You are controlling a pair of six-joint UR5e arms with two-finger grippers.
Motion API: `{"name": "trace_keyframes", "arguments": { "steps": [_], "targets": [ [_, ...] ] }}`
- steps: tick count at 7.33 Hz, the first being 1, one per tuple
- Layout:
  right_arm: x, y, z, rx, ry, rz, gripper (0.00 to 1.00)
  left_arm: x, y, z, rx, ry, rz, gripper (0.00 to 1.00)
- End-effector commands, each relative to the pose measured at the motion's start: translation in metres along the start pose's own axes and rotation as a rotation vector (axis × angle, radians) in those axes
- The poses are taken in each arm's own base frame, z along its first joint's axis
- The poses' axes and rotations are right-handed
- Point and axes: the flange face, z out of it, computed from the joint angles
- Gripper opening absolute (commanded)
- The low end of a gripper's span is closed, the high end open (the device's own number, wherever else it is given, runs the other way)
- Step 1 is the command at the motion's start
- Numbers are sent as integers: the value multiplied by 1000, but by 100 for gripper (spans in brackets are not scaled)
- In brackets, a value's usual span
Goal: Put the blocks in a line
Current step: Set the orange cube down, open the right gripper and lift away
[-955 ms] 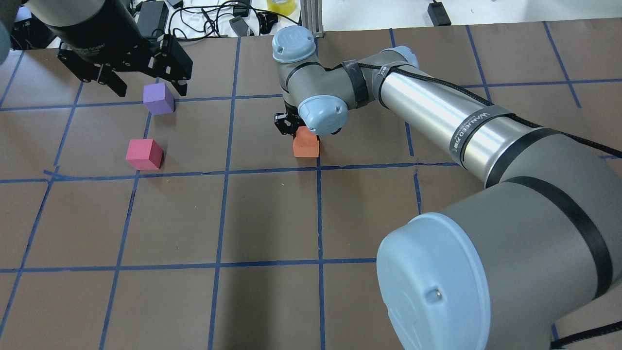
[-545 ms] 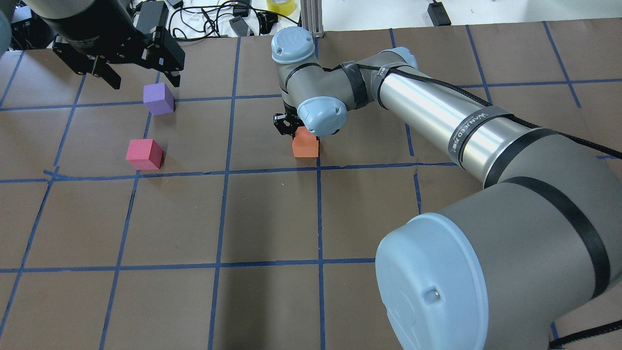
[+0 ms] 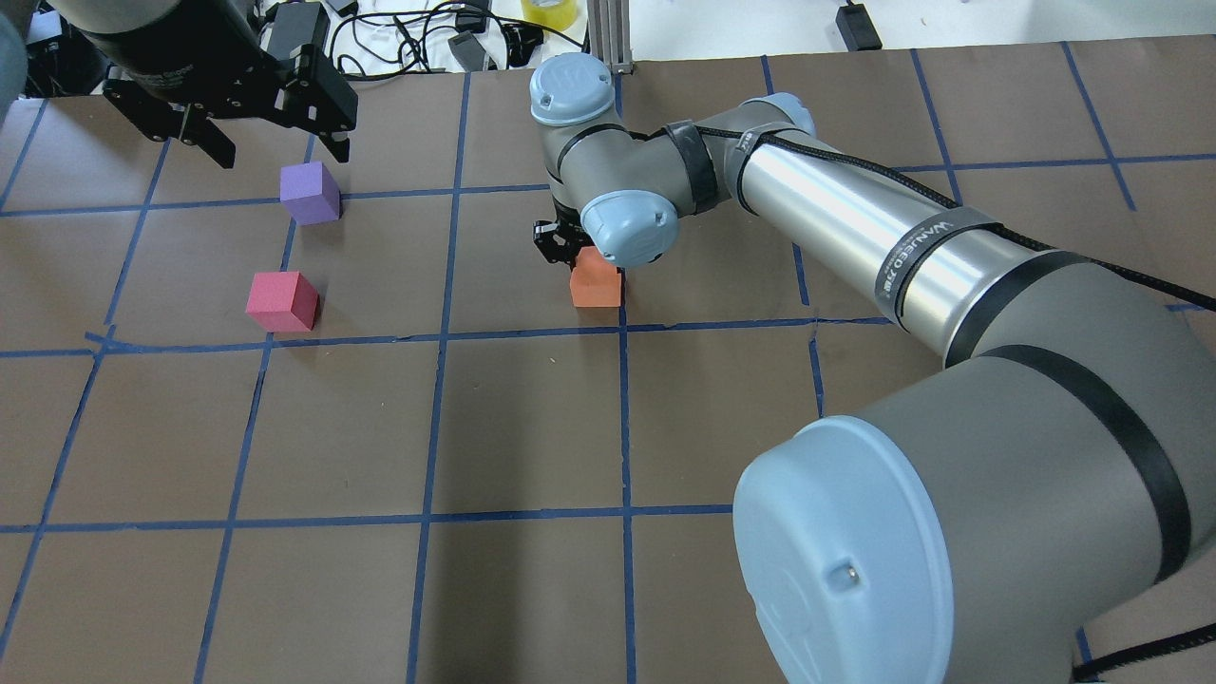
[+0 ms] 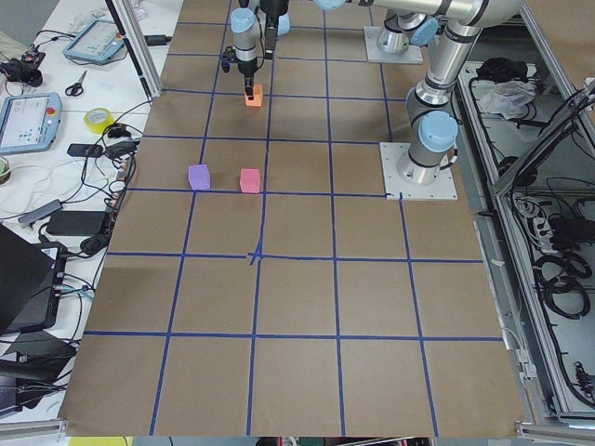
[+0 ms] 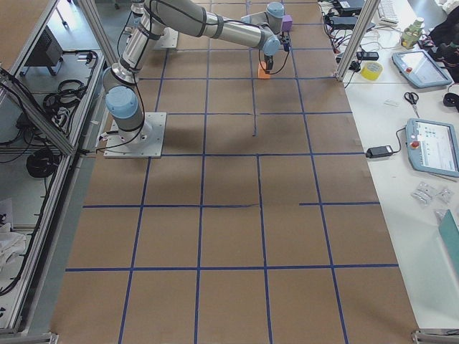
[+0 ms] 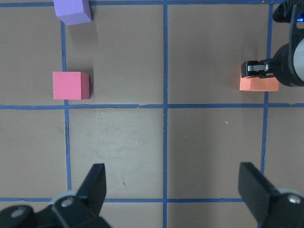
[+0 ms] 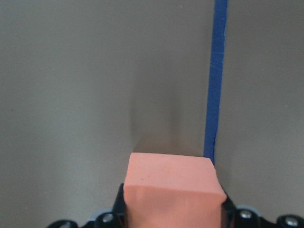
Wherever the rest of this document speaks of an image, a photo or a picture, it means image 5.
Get orange foam cube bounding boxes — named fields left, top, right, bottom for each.
left=257, top=61, right=271, bottom=80

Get teal folder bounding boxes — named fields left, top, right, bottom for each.
left=438, top=209, right=459, bottom=277

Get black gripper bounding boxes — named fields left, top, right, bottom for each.
left=263, top=39, right=281, bottom=71

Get black power adapter brick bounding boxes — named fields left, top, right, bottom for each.
left=365, top=145, right=394, bottom=158

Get far teach pendant tablet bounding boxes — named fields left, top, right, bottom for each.
left=392, top=50, right=453, bottom=89

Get yellow tape roll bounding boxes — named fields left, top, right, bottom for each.
left=361, top=61, right=383, bottom=81

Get near teach pendant tablet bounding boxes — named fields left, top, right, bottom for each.
left=405, top=118, right=458, bottom=178

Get teach pendant tablet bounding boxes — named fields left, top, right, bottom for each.
left=392, top=50, right=453, bottom=89
left=405, top=118, right=458, bottom=178

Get aluminium frame post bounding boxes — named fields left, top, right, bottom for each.
left=335, top=0, right=380, bottom=82

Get purple foam cube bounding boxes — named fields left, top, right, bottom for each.
left=281, top=14, right=293, bottom=32

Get brown paper table cover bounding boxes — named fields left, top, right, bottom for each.
left=50, top=1, right=416, bottom=343

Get black handled scissors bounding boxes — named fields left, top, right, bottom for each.
left=404, top=92, right=420, bottom=118

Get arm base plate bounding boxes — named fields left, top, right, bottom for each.
left=103, top=112, right=167, bottom=158
left=153, top=28, right=179, bottom=50

